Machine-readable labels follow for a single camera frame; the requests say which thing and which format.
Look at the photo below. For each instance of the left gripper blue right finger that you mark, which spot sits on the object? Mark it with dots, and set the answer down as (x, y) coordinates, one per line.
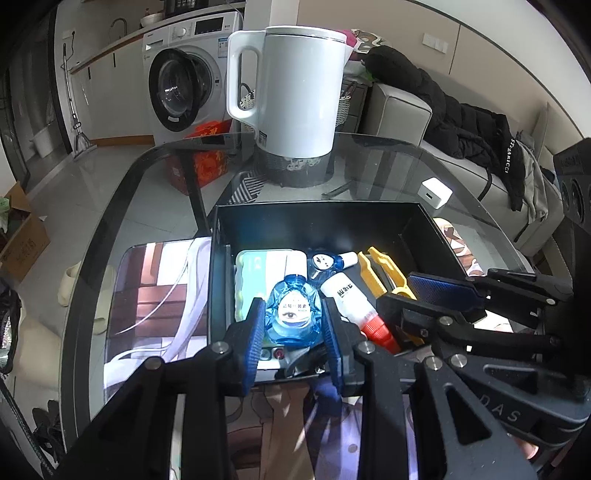
(338, 347)

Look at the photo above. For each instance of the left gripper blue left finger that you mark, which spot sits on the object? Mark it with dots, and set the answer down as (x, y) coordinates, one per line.
(255, 324)

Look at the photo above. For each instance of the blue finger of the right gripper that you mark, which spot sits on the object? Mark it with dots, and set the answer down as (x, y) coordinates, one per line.
(460, 296)

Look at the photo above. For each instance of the white glue tube red cap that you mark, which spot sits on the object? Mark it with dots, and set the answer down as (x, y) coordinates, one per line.
(355, 306)

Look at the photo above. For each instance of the blue eye drop bottle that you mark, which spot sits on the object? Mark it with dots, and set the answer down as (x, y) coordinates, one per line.
(294, 313)
(322, 265)

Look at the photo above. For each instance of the yellow plastic clip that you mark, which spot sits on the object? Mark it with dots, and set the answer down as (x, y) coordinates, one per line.
(382, 276)

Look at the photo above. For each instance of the green plastic blister pack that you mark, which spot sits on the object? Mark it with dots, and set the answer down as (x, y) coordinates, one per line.
(258, 271)

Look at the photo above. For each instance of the white colourful button remote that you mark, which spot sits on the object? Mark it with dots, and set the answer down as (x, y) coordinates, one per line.
(275, 358)

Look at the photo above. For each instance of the person's left hand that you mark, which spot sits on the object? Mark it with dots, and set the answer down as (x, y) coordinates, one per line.
(528, 449)

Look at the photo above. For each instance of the black open storage box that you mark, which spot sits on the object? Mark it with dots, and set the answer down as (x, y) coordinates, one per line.
(260, 249)

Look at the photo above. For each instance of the white power adapter cube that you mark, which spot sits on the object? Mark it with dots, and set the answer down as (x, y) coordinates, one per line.
(435, 192)

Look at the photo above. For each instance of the black puffer jacket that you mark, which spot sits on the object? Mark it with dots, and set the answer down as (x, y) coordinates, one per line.
(460, 130)

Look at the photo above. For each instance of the red gift box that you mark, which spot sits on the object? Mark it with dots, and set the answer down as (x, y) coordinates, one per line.
(207, 166)

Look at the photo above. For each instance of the grey sofa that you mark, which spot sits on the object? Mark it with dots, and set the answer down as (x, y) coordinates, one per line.
(399, 115)

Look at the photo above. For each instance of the beige slipper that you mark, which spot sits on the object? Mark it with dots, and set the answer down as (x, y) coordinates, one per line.
(67, 284)

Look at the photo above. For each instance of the cardboard box on floor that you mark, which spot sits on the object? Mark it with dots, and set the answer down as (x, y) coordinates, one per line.
(23, 235)

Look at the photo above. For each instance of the white electric kettle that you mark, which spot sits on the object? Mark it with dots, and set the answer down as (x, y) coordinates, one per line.
(298, 85)

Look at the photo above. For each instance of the white front load washing machine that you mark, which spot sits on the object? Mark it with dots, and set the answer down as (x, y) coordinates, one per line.
(185, 69)

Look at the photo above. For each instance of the white waste bin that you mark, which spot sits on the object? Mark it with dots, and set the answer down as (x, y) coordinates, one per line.
(43, 141)

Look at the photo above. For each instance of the white bowl on counter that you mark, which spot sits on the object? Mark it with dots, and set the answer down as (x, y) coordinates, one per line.
(150, 19)

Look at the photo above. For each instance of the white wall socket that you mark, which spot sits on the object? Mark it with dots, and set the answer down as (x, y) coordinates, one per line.
(435, 43)

